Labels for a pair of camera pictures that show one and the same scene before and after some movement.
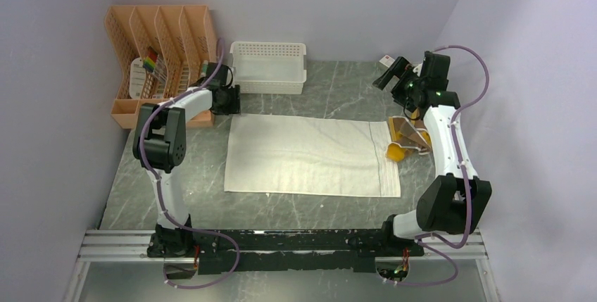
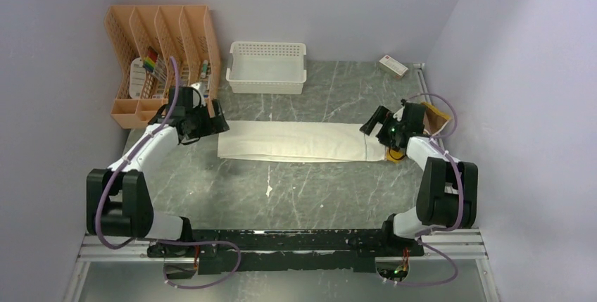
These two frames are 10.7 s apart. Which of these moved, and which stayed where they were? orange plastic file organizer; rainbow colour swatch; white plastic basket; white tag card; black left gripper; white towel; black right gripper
Moved: black right gripper; white towel; black left gripper
Stayed: orange plastic file organizer; white tag card; white plastic basket; rainbow colour swatch
